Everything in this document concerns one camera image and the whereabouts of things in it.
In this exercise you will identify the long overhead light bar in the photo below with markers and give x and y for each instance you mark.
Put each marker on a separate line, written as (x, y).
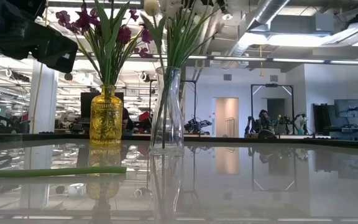
(244, 58)

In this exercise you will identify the small-blossom purple flower bunch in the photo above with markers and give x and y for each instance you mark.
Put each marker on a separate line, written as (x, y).
(123, 35)

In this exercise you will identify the yellow embossed glass vase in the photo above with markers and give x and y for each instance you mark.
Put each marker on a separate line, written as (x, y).
(106, 121)

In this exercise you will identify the black desk monitor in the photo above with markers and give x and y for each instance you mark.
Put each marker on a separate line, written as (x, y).
(322, 118)

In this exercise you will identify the black background rig frame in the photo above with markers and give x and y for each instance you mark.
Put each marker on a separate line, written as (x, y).
(272, 85)

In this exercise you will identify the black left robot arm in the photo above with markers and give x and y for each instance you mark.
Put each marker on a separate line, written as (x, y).
(5, 31)

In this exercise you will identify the clear glass vase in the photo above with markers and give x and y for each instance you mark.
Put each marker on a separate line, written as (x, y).
(172, 124)

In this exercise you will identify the grey wall vent grille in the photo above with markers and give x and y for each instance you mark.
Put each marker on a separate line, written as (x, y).
(273, 78)
(227, 77)

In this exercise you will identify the silver slanted ventilation duct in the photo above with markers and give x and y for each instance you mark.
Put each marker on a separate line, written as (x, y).
(266, 12)

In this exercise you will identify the black table frame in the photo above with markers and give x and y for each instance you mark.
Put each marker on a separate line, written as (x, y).
(42, 137)

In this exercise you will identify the white square column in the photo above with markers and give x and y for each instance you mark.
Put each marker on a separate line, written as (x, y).
(47, 102)

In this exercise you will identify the grey desk monitor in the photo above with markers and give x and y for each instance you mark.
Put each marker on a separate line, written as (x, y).
(350, 107)

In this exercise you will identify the white small-blossom flower bunch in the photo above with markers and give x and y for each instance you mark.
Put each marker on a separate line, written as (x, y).
(170, 7)
(194, 28)

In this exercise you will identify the beige door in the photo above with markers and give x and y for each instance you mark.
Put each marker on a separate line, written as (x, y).
(227, 118)

